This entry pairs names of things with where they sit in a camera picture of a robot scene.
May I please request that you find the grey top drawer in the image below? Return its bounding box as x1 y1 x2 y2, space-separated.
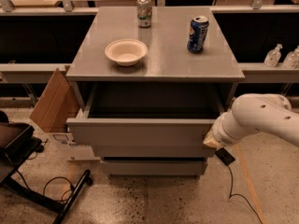
67 82 222 147

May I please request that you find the grey drawer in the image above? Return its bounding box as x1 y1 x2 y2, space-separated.
67 82 222 147
100 158 207 176
93 146 215 158

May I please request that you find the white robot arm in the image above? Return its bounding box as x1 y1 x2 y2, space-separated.
203 93 299 148

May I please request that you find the grey drawer cabinet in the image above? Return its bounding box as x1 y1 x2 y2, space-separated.
65 6 246 177

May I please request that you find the grey bottom drawer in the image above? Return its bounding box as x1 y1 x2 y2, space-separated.
100 158 207 176

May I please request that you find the grey middle drawer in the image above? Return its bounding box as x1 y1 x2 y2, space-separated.
93 146 215 158

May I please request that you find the black power adapter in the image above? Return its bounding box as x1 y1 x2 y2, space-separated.
215 147 235 166

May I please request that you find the clear pump bottle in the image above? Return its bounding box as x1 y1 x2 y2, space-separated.
282 46 299 69
263 44 282 67

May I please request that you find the blue pepsi can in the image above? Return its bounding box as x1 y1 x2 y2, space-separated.
187 15 209 53

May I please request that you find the white paper bowl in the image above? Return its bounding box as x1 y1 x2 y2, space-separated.
105 39 148 66

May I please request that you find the green white soda can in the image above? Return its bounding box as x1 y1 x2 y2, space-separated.
136 0 152 28

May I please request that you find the open cardboard box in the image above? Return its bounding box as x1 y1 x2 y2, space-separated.
29 64 101 162

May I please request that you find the black floor cable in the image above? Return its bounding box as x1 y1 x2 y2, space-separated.
226 163 265 224

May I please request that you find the black cable under cart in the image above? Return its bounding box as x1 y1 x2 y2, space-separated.
15 170 76 205

